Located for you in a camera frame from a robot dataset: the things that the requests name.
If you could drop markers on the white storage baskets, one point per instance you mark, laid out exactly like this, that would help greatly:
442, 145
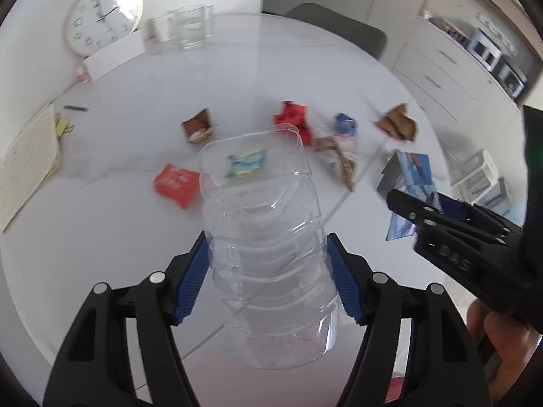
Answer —
479, 174

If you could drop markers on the white folded card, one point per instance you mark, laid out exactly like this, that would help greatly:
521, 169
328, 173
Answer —
112, 57

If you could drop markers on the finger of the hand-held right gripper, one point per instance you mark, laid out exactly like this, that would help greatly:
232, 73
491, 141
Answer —
452, 207
407, 207

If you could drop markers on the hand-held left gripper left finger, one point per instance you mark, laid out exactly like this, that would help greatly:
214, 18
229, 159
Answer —
193, 280

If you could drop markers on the brown and clear snack wrapper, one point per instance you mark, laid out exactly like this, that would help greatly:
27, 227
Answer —
337, 157

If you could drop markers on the brown and red wrapper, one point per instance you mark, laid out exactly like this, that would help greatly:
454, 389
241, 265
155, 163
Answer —
197, 126

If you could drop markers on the crumpled red wrapper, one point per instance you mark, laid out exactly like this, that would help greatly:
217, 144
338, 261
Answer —
290, 116

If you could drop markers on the silver toaster oven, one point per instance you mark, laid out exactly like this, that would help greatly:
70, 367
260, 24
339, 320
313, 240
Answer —
511, 76

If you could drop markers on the round wall clock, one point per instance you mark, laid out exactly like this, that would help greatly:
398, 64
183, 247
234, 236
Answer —
104, 17

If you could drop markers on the grey chair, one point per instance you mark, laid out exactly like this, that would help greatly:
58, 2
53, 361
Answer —
339, 25

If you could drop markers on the crumpled blue wrapper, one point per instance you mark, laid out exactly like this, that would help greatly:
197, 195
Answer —
345, 129

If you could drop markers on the yellow and blue wrapper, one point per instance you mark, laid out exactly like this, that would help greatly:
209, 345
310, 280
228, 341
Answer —
246, 163

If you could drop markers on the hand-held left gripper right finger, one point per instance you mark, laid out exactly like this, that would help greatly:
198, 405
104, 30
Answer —
343, 280

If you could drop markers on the crumpled brown paper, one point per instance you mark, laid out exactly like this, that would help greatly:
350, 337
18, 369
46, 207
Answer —
398, 125

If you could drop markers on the small red and white box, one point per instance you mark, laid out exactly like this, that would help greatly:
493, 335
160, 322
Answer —
81, 74

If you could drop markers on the clear plastic container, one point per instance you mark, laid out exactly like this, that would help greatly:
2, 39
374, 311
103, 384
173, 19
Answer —
271, 263

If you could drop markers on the silver microwave oven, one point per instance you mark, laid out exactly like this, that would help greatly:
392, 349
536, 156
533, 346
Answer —
483, 48

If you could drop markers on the white drawer cabinet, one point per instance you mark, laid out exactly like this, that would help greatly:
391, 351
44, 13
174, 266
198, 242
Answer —
437, 72

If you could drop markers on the person's right hand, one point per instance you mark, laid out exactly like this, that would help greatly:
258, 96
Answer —
496, 330

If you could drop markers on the cream notebook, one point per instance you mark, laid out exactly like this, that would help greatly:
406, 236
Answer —
25, 165

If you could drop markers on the orange red packet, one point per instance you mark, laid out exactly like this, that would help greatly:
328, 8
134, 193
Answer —
176, 184

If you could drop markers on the blue and white booklet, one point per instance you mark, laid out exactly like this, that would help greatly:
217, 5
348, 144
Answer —
409, 169

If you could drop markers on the clear drinking glass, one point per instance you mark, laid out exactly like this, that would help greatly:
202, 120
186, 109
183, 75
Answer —
210, 21
191, 27

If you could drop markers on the yellow binder clip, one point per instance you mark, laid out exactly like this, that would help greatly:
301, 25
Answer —
63, 127

